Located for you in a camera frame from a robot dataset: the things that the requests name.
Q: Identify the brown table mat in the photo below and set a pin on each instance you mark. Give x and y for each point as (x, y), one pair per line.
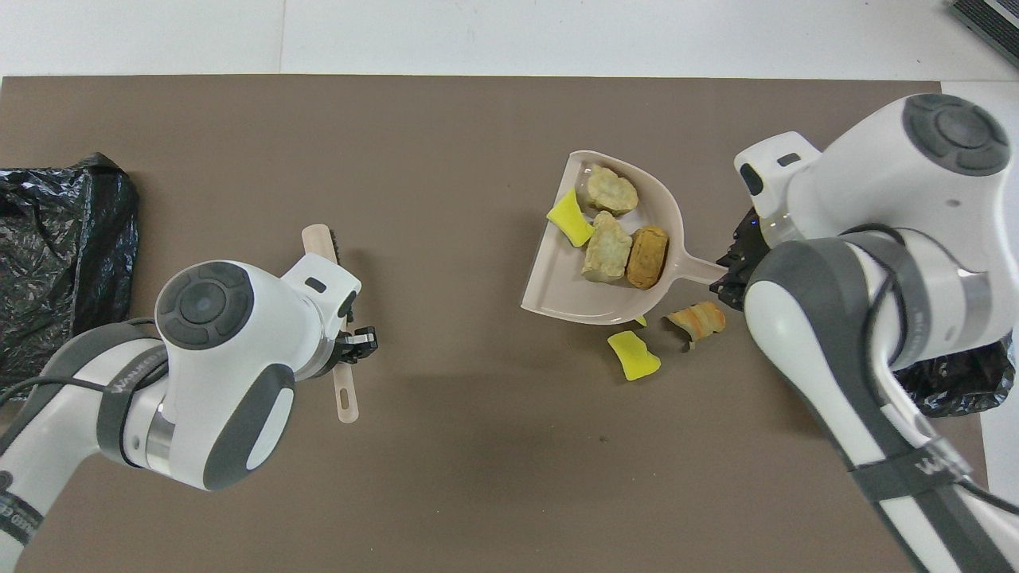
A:
(446, 477)

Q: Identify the beige brush with black bristles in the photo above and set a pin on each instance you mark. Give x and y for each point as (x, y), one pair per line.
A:
(346, 398)

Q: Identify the beige plastic dustpan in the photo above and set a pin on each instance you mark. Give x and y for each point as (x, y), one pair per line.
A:
(557, 278)

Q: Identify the orange striped bread slice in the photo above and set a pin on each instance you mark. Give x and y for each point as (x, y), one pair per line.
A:
(607, 248)

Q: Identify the orange striped croissant piece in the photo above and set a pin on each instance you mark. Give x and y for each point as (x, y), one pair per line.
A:
(699, 320)

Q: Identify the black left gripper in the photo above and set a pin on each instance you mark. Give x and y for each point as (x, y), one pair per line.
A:
(346, 306)

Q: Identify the pale yellow bread piece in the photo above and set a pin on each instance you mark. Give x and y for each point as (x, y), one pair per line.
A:
(613, 189)

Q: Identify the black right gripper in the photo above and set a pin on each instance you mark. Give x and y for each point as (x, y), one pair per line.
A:
(750, 247)

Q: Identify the brown bread roll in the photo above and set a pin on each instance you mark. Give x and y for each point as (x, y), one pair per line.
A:
(647, 258)

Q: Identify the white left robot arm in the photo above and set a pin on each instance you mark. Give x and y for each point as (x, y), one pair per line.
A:
(215, 382)

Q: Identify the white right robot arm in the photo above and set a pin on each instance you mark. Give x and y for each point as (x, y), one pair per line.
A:
(876, 191)

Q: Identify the dark grey ribbed panel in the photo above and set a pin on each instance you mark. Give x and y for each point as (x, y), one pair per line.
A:
(991, 24)

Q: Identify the black bag lined bin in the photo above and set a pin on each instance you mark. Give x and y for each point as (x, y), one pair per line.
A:
(64, 239)
(955, 390)

